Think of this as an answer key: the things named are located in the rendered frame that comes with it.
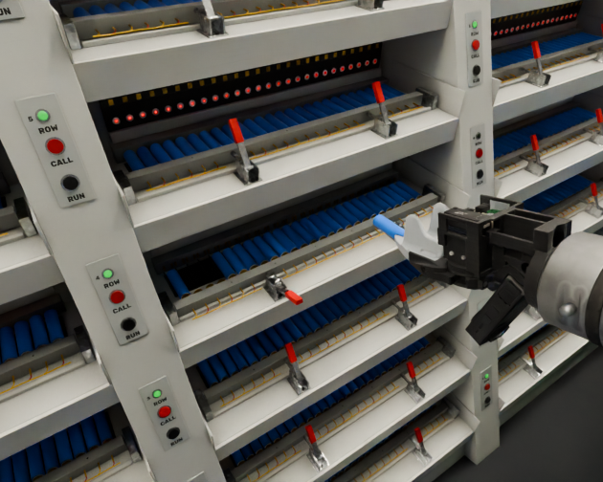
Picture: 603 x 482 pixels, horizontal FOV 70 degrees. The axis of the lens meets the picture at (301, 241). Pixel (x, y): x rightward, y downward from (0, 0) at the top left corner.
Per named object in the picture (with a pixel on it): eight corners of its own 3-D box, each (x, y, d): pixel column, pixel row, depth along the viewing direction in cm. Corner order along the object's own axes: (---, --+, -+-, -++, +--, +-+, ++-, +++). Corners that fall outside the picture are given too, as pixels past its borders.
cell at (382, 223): (370, 224, 62) (402, 246, 57) (376, 213, 61) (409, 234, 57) (378, 226, 63) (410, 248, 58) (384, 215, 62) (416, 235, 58)
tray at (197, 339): (458, 233, 91) (470, 195, 85) (184, 370, 66) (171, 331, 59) (393, 187, 103) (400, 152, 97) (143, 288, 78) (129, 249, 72)
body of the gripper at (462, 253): (478, 192, 50) (588, 213, 40) (479, 258, 53) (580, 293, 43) (430, 212, 47) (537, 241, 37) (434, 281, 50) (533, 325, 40)
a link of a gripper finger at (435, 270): (426, 240, 54) (489, 258, 47) (427, 252, 55) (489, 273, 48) (399, 253, 52) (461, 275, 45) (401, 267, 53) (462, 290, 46)
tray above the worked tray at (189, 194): (453, 140, 83) (473, 66, 74) (141, 253, 58) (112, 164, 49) (383, 102, 96) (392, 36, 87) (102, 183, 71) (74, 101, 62)
